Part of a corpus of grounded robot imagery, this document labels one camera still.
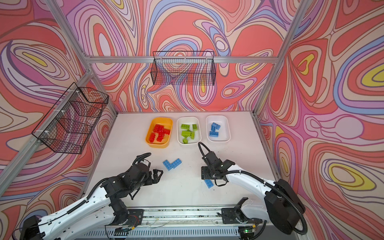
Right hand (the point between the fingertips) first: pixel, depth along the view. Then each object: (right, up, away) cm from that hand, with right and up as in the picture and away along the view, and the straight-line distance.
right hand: (209, 177), depth 85 cm
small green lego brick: (-15, +19, +16) cm, 29 cm away
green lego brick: (-15, +29, +23) cm, 40 cm away
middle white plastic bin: (-11, +33, +25) cm, 43 cm away
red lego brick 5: (-28, +26, +20) cm, 43 cm away
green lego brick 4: (-9, +23, +20) cm, 32 cm away
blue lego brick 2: (+5, +24, +20) cm, 31 cm away
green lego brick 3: (-14, +24, +21) cm, 35 cm away
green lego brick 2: (-8, +29, +23) cm, 38 cm away
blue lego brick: (+8, +29, +22) cm, 38 cm away
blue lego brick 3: (+5, +28, +20) cm, 35 cm away
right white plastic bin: (+13, +23, +20) cm, 34 cm away
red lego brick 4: (-33, +28, +23) cm, 49 cm away
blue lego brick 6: (0, -3, -2) cm, 4 cm away
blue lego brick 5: (-20, +7, +6) cm, 22 cm away
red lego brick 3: (-37, +27, +22) cm, 51 cm away
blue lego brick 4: (-25, +5, +6) cm, 26 cm away
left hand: (-29, +3, -5) cm, 30 cm away
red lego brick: (-38, +22, +17) cm, 47 cm away
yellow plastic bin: (-29, +31, +26) cm, 50 cm away
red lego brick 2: (-32, +22, +17) cm, 43 cm away
